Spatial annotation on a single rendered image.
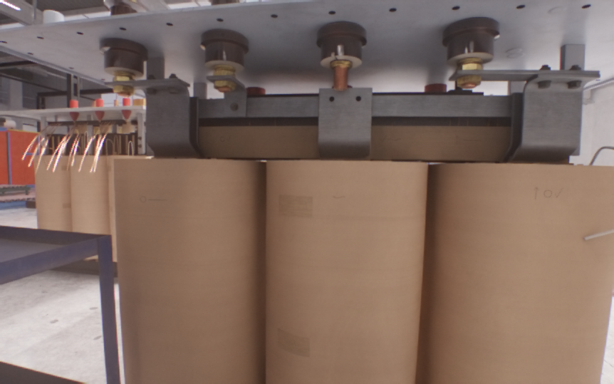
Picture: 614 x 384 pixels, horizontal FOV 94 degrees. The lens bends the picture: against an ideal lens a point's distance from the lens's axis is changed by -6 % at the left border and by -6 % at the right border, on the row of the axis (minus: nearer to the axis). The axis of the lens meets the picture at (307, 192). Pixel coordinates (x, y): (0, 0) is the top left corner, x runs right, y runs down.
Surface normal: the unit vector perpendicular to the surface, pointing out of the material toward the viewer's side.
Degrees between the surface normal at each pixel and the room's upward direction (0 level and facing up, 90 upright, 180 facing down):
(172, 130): 90
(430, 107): 90
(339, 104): 90
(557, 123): 90
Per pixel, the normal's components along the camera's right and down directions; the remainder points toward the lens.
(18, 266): 0.98, 0.04
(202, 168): 0.19, 0.07
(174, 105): -0.15, 0.07
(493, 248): -0.56, 0.05
